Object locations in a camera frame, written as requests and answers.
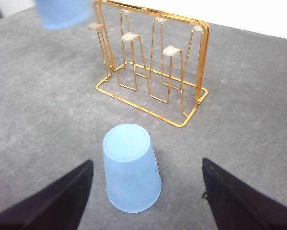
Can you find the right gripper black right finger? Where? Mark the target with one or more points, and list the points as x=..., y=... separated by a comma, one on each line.
x=236, y=206

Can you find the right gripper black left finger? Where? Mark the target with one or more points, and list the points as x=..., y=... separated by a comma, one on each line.
x=57, y=206

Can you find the gold wire cup rack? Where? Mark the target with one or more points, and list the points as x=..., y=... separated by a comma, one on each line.
x=154, y=60

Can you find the blue cup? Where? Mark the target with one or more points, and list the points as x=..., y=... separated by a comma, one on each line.
x=132, y=174
x=64, y=14

